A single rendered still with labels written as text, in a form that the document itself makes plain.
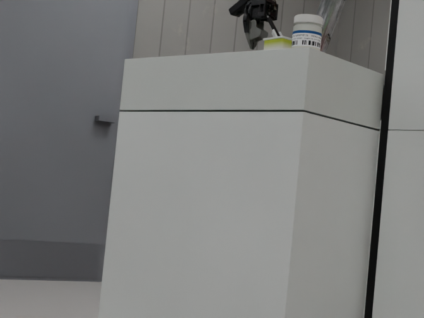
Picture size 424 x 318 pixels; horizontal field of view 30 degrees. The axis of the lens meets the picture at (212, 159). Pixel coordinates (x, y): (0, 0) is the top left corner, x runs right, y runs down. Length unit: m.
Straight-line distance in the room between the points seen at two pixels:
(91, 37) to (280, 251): 3.48
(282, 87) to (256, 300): 0.50
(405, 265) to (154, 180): 0.68
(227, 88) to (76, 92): 3.14
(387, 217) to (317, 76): 0.44
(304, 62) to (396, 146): 0.38
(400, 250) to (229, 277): 0.44
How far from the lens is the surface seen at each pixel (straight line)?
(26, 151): 4.92
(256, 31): 2.57
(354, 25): 6.25
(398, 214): 2.06
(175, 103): 2.08
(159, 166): 2.09
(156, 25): 5.42
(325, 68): 1.89
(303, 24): 1.93
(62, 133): 5.00
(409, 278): 2.04
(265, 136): 1.87
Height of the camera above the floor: 0.60
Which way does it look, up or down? 3 degrees up
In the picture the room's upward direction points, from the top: 6 degrees clockwise
